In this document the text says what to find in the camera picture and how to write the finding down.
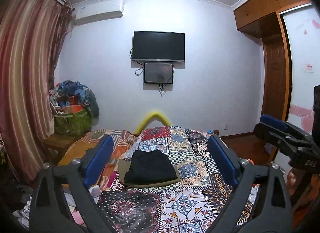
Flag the black pants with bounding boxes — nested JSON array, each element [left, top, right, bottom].
[[125, 150, 177, 183]]

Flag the person right hand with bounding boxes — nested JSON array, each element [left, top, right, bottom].
[[286, 168, 297, 195]]

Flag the folded khaki pants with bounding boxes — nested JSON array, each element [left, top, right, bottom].
[[118, 159, 181, 189]]

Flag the green storage bag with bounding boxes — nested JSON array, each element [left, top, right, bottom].
[[54, 109, 92, 136]]

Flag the wooden wardrobe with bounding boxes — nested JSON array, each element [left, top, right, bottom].
[[233, 0, 310, 121]]

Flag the white sliding wardrobe door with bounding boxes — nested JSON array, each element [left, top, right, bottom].
[[280, 4, 319, 133]]

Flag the orange patterned sheet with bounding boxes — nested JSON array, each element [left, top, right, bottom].
[[58, 129, 141, 191]]

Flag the yellow curved pillow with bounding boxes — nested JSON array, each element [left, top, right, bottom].
[[134, 110, 172, 135]]

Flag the pile of blue clothes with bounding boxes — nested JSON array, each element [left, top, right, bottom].
[[49, 81, 100, 118]]

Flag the small black monitor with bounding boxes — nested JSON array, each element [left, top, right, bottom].
[[144, 62, 174, 84]]

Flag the striped red curtain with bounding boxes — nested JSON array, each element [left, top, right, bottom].
[[1, 0, 73, 183]]

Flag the white air conditioner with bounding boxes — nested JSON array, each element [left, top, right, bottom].
[[75, 0, 124, 25]]

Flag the black wall television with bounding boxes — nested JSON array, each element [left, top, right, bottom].
[[131, 31, 185, 62]]

